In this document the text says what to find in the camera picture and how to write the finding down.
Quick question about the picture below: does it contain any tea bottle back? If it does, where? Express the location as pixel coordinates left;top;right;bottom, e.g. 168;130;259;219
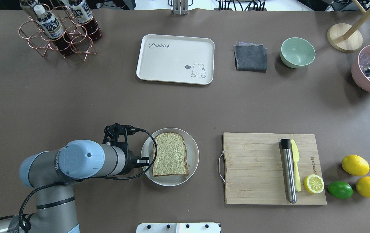
68;0;102;41

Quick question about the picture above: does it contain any white round plate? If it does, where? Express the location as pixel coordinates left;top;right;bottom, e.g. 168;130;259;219
141;128;199;187

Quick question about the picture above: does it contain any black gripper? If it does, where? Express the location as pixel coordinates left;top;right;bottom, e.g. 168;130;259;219
124;150;150;175

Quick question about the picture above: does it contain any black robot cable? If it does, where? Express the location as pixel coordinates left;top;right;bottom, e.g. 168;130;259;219
0;128;158;233

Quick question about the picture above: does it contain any half lemon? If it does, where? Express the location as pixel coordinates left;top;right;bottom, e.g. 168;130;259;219
303;174;325;194

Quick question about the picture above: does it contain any grey folded cloth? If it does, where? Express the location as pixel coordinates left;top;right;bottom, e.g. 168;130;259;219
234;42;267;72

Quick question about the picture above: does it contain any tea bottle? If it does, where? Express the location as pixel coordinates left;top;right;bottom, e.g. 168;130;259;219
34;4;73;56
68;0;102;41
19;0;39;20

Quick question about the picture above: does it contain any tea bottle front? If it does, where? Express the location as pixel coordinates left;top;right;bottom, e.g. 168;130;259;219
34;4;73;56

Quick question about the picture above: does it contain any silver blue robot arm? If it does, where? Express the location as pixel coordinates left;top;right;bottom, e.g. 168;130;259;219
11;140;150;233

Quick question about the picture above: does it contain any wooden cutting board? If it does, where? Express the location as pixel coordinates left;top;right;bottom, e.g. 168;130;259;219
223;132;322;205

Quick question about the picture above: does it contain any wooden mug tree stand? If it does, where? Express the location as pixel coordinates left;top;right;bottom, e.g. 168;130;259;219
327;0;370;53

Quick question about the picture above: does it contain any bread slice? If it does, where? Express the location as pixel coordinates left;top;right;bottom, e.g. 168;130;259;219
152;132;189;177

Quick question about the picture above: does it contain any yellow plastic knife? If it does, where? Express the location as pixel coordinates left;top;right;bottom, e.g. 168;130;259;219
290;139;302;192

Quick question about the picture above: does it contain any cream rabbit tray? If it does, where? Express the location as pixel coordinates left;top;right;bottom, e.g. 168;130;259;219
136;34;215;85

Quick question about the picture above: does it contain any copper wire bottle rack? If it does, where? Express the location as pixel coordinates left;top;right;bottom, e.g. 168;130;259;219
18;0;103;60

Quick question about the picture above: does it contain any white control box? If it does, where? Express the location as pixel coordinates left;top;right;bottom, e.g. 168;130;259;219
136;222;222;233

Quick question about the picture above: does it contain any green bowl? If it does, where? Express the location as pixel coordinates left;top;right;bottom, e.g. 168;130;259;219
280;37;316;68

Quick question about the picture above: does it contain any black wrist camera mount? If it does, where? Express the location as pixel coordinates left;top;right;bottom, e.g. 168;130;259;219
102;123;139;154

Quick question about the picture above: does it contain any aluminium frame post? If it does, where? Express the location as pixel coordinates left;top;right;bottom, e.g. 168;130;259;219
172;0;188;15

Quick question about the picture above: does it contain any green lime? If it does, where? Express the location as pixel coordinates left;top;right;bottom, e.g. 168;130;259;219
327;181;354;199

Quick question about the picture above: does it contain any yellow lemon far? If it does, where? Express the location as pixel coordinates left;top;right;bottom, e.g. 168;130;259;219
341;155;370;176

